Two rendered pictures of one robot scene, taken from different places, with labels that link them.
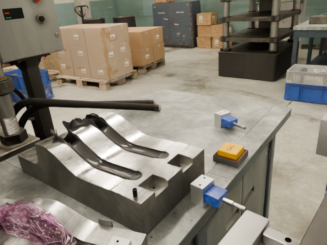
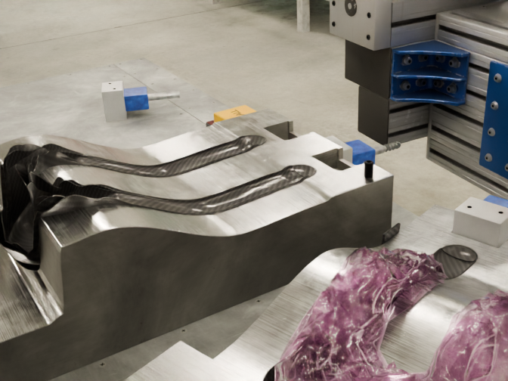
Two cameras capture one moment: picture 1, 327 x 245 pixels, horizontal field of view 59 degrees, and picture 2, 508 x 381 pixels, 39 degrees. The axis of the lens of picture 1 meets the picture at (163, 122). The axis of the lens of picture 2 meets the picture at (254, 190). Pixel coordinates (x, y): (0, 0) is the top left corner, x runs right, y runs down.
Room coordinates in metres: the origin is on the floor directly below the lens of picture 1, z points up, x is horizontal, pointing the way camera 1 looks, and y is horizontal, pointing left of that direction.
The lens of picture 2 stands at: (0.35, 0.77, 1.25)
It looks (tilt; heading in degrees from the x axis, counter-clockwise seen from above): 28 degrees down; 292
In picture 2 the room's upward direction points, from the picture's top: 3 degrees counter-clockwise
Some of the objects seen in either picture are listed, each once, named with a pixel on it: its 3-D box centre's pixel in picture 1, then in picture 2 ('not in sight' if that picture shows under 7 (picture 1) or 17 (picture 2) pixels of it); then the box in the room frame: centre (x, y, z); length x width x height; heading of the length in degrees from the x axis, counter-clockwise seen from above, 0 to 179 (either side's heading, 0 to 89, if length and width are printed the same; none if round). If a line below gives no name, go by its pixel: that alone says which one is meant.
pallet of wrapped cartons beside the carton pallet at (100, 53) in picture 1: (92, 54); not in sight; (4.96, 1.10, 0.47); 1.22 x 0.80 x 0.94; 55
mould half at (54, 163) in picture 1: (104, 154); (142, 210); (0.72, 0.17, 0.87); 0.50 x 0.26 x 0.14; 52
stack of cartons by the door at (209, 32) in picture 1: (214, 30); not in sight; (7.34, -1.43, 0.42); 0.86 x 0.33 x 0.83; 51
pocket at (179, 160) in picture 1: (180, 166); (289, 143); (0.62, -0.03, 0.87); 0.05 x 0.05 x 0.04; 52
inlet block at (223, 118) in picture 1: (231, 122); (141, 97); (0.96, -0.25, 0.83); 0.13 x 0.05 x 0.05; 30
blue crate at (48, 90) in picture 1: (29, 92); not in sight; (4.17, 1.96, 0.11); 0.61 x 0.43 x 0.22; 57
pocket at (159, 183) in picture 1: (154, 189); (339, 172); (0.53, 0.03, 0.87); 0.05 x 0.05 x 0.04; 52
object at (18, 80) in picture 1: (25, 78); not in sight; (4.17, 1.95, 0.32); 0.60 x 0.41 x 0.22; 57
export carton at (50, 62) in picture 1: (58, 57); not in sight; (5.75, 1.96, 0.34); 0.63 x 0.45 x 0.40; 51
